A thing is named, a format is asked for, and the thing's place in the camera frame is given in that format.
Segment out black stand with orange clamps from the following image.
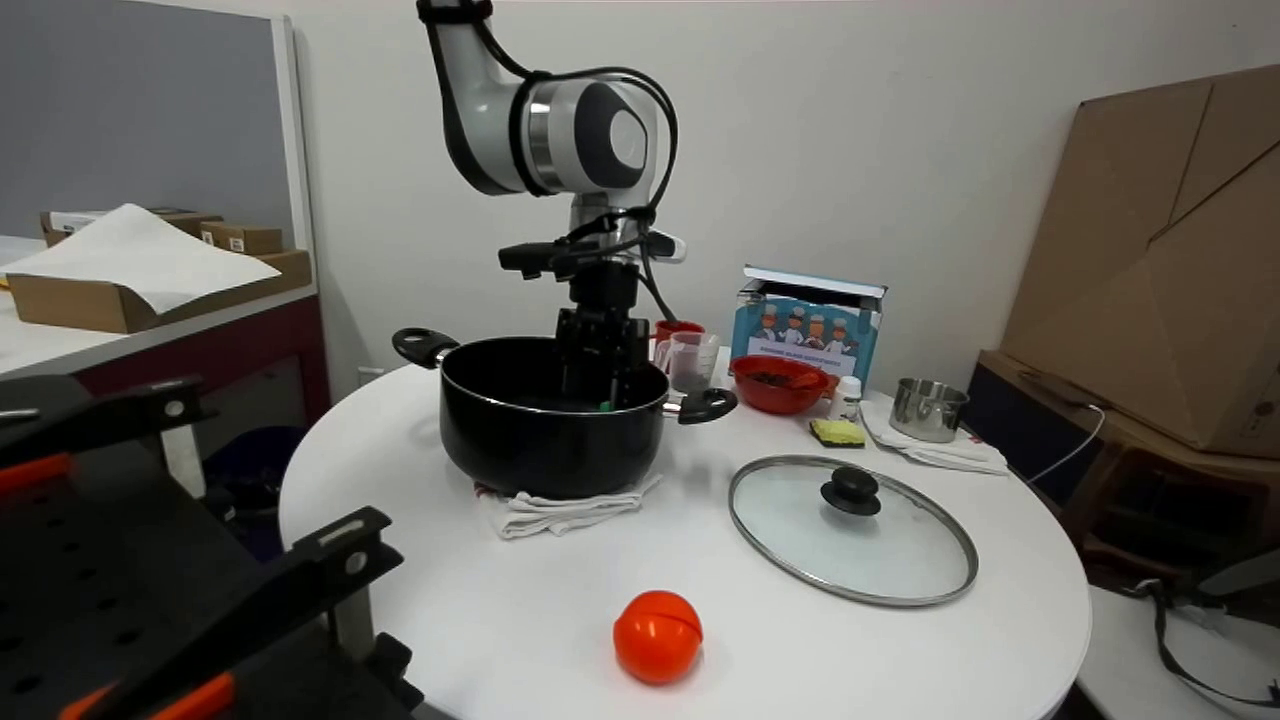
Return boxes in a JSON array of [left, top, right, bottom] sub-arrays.
[[0, 374, 432, 720]]

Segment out small cardboard box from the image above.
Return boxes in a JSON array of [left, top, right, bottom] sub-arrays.
[[35, 203, 291, 262]]

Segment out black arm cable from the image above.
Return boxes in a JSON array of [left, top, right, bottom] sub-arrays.
[[586, 65, 690, 330]]

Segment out glass pot lid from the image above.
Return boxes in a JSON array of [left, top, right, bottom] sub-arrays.
[[726, 454, 980, 612]]

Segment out grey partition panel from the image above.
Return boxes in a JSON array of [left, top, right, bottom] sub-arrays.
[[0, 0, 320, 262]]

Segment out large cardboard box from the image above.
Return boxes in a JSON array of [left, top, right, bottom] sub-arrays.
[[998, 60, 1280, 461]]

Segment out yellow green sponge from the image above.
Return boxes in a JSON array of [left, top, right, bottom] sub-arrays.
[[810, 418, 872, 454]]

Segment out plain white cloth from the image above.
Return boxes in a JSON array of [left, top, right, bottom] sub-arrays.
[[859, 397, 1013, 481]]

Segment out dark wooden crate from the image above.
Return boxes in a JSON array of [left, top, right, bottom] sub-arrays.
[[966, 349, 1280, 609]]

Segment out black cooking pot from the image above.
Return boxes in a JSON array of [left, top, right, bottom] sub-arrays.
[[388, 323, 742, 504]]

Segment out orange toy tomato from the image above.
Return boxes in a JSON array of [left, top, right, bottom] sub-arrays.
[[611, 588, 709, 688]]

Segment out red brown desk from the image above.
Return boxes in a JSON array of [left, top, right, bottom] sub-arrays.
[[0, 234, 335, 465]]

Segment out red plastic bowl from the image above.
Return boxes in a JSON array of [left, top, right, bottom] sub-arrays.
[[728, 351, 843, 422]]

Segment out black floor cable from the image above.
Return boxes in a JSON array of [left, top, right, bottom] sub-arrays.
[[1138, 576, 1280, 714]]

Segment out clear measuring cup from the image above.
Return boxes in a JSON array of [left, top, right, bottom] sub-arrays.
[[655, 332, 726, 397]]

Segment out dark blue bin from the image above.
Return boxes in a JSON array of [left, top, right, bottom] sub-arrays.
[[196, 422, 309, 552]]

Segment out blue printed carton box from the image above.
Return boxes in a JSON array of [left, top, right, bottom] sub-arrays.
[[728, 264, 887, 401]]

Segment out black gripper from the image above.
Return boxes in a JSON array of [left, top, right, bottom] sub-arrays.
[[553, 262, 660, 414]]

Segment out thin white cable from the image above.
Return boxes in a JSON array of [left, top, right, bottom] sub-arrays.
[[1024, 401, 1111, 489]]

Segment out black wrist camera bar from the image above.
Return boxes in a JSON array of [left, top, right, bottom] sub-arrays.
[[498, 227, 683, 284]]

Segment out flat cardboard tray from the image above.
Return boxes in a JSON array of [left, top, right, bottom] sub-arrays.
[[0, 248, 318, 338]]

